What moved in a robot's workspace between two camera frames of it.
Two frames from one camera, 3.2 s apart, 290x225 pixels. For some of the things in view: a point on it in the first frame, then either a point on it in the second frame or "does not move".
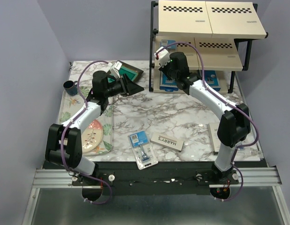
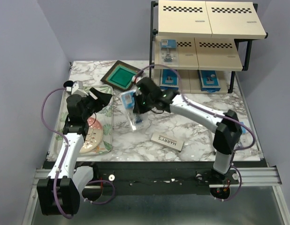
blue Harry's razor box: (212, 80) does not move
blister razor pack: (144, 153) → (127, 99)
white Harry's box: (167, 142) does not move
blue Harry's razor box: (167, 85) does not move
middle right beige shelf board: (218, 54) does not move
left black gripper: (132, 87) → (103, 99)
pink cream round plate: (92, 137) does not move
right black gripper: (164, 69) → (138, 109)
